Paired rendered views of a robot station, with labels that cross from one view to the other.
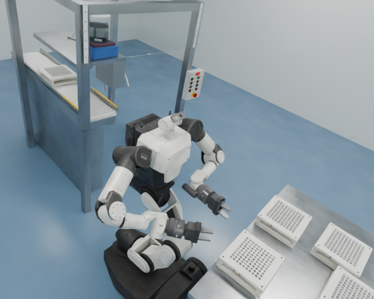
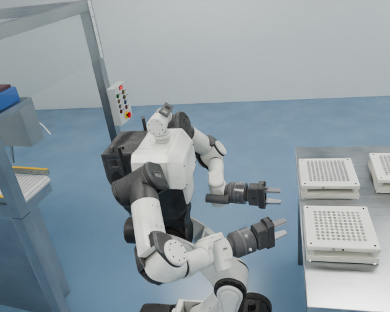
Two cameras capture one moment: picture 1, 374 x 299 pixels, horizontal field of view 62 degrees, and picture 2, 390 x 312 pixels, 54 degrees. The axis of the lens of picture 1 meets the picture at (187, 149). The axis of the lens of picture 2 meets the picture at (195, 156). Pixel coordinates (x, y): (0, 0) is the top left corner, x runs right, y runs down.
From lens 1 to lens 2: 0.48 m
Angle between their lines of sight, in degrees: 17
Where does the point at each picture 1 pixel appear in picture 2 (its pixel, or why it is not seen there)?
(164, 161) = (179, 170)
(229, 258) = (318, 241)
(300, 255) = (371, 200)
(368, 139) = (307, 90)
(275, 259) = (359, 213)
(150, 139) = (147, 153)
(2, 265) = not seen: outside the picture
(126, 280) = not seen: outside the picture
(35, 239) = not seen: outside the picture
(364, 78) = (271, 31)
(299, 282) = not seen: outside the picture
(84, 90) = (0, 159)
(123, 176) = (152, 207)
